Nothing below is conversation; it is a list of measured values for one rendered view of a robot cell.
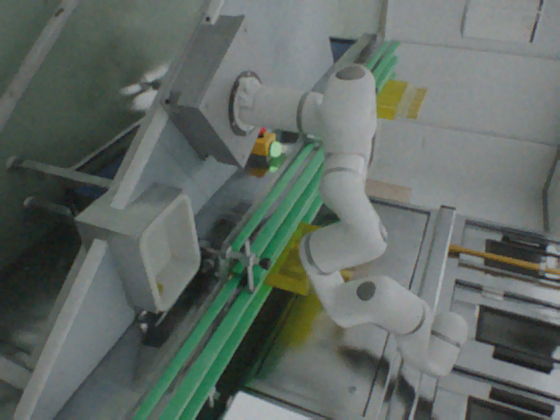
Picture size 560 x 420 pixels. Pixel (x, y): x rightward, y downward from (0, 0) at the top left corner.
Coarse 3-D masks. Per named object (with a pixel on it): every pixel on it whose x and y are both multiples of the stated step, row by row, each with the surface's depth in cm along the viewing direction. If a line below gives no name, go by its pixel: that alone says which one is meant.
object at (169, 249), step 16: (176, 208) 102; (160, 224) 104; (176, 224) 105; (192, 224) 104; (144, 240) 88; (160, 240) 106; (176, 240) 108; (192, 240) 106; (144, 256) 89; (160, 256) 107; (176, 256) 111; (192, 256) 110; (160, 272) 108; (176, 272) 109; (192, 272) 109; (176, 288) 105; (160, 304) 98
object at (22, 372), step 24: (72, 0) 136; (48, 24) 133; (192, 24) 118; (48, 48) 132; (24, 72) 127; (168, 72) 113; (0, 120) 123; (144, 120) 108; (120, 168) 104; (48, 336) 92; (0, 360) 92; (24, 384) 88
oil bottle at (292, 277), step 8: (280, 264) 123; (288, 264) 123; (296, 264) 123; (272, 272) 121; (280, 272) 121; (288, 272) 121; (296, 272) 121; (304, 272) 121; (264, 280) 124; (272, 280) 123; (280, 280) 122; (288, 280) 120; (296, 280) 119; (304, 280) 118; (280, 288) 124; (288, 288) 122; (296, 288) 121; (304, 288) 120; (312, 288) 119
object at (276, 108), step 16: (240, 80) 101; (256, 80) 109; (240, 96) 101; (256, 96) 104; (272, 96) 102; (288, 96) 101; (240, 112) 106; (256, 112) 104; (272, 112) 102; (288, 112) 100; (240, 128) 108; (272, 128) 106; (288, 128) 103
